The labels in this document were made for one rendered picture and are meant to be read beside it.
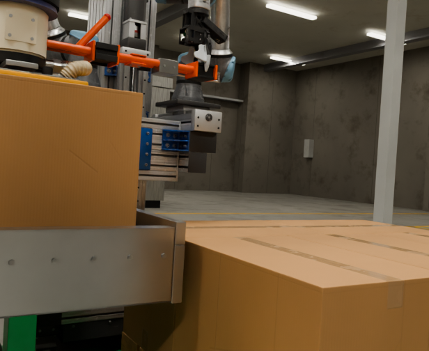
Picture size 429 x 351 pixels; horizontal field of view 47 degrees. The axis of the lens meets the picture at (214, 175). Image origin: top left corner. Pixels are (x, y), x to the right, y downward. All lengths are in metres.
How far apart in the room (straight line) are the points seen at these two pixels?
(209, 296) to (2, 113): 0.68
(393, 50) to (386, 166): 1.05
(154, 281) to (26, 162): 0.43
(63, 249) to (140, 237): 0.19
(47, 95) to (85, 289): 0.49
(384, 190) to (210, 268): 3.58
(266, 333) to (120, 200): 0.54
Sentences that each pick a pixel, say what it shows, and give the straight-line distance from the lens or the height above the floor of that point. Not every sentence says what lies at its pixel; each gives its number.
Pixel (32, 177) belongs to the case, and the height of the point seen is 0.70.
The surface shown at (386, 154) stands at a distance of 4.77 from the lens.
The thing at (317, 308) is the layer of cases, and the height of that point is 0.50.
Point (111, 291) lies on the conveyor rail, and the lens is 1.25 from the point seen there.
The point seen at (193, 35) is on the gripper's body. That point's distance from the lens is 1.72.
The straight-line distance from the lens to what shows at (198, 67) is 1.71.
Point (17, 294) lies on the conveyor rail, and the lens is 1.19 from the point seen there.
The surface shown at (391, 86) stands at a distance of 4.84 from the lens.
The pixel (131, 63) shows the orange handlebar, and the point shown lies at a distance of 1.60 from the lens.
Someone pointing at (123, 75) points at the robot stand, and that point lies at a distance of 2.25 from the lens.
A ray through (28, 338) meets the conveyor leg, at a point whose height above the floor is 0.35.
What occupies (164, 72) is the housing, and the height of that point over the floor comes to 1.05.
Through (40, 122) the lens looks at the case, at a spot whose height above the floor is 0.84.
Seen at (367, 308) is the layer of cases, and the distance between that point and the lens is 1.08.
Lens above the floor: 0.76
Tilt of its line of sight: 1 degrees down
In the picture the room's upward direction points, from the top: 4 degrees clockwise
